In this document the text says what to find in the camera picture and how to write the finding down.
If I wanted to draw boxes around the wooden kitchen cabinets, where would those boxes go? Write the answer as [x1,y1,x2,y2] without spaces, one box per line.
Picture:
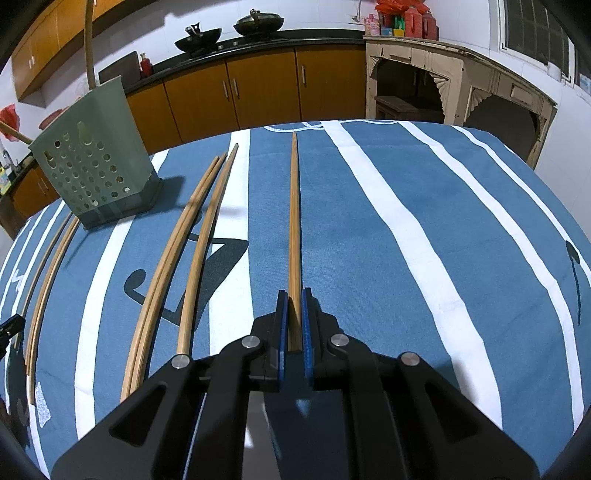
[11,44,368,220]
[10,0,125,100]

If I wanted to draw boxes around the red plastic bag on jugs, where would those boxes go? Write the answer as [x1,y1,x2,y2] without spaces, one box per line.
[374,0,428,14]

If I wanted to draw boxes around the wooden lower kitchen cabinets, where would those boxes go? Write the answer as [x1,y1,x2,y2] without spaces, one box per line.
[11,44,368,220]

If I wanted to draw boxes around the blue white striped tablecloth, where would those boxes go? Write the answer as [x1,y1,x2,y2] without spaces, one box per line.
[0,119,591,480]

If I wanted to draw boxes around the worn cream wooden table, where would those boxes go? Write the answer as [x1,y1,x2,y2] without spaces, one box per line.
[362,36,558,169]

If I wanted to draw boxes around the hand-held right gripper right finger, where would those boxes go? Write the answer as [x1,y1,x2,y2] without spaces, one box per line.
[301,287,541,480]

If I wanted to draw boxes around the wooden chopstick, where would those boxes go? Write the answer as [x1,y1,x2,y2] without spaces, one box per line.
[16,212,72,347]
[83,0,98,90]
[287,132,303,355]
[120,156,221,402]
[129,152,229,395]
[178,144,241,356]
[25,215,81,407]
[0,121,34,143]

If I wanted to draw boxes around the dark cutting board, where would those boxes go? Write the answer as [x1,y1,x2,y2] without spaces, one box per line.
[98,52,141,88]

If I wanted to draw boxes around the green perforated utensil holder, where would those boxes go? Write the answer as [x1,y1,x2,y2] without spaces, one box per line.
[28,76,163,232]

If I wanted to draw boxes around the red plastic bag on wall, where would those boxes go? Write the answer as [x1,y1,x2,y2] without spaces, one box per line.
[0,104,21,134]

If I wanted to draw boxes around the wooden upper kitchen cabinets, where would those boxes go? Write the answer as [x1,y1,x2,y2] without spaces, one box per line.
[10,0,125,100]

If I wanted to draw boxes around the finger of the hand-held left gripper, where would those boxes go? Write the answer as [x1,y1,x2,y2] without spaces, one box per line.
[0,315,25,352]

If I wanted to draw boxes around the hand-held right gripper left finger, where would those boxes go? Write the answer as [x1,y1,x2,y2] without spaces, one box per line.
[51,290,289,480]

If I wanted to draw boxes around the small wooden stool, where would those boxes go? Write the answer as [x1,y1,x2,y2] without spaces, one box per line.
[375,95,422,121]

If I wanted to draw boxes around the black wok with lid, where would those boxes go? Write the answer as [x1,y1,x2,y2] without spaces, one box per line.
[232,8,284,37]

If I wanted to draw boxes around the barred window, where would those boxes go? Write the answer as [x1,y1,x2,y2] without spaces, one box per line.
[499,0,591,95]

